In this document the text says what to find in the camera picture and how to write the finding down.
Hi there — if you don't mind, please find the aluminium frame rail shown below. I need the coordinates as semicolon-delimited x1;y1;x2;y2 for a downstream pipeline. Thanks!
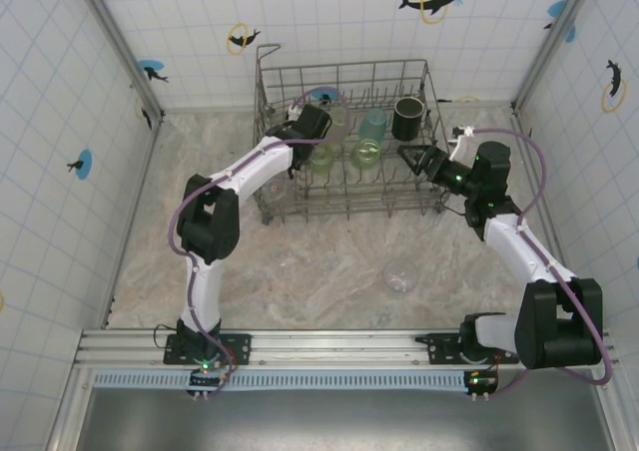
102;114;164;330
160;100;516;116
509;105;586;328

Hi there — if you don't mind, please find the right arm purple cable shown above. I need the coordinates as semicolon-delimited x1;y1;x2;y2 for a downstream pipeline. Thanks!
470;127;615;400

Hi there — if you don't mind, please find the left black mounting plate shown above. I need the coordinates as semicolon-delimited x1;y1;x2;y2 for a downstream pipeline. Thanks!
163;331;253;367

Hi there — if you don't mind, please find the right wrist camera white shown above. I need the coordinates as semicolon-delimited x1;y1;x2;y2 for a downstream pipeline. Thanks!
450;125;474;159

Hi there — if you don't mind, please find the grey wire dish rack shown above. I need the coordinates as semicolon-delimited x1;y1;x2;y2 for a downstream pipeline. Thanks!
253;43;449;226

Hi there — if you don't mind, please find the black mug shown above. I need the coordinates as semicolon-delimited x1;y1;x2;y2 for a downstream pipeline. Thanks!
390;96;426;142

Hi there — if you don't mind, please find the pale green translucent cup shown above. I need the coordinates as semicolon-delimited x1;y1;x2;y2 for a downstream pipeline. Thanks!
326;102;352;129

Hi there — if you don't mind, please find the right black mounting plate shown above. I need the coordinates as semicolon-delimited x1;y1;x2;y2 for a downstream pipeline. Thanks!
413;331;520;367

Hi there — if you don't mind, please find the translucent light blue cup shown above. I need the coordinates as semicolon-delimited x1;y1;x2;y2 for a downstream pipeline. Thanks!
357;109;389;142

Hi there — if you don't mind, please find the slotted white cable duct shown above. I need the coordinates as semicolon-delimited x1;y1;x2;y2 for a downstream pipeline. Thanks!
91;369;500;391

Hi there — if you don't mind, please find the aluminium frame post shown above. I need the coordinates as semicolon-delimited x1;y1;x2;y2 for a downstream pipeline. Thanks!
73;0;165;123
512;0;600;111

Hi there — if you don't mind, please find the tall green plastic cup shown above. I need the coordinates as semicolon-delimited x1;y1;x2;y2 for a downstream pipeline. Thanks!
310;143;337;174

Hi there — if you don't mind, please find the black mounting plate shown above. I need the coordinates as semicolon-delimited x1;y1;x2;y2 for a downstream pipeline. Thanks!
413;331;520;367
163;331;253;367

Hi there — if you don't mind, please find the grey metal panel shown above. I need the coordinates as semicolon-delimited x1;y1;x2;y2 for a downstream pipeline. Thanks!
49;368;620;451

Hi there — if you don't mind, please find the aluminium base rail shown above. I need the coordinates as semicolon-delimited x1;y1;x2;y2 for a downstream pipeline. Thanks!
73;327;621;371

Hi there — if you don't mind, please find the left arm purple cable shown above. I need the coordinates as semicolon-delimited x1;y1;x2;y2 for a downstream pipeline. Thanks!
171;86;352;397

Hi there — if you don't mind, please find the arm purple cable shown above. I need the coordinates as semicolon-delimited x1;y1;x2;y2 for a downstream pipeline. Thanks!
470;127;615;400
171;86;352;397

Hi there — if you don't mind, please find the short green plastic cup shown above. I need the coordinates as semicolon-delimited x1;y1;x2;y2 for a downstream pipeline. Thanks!
350;138;384;172

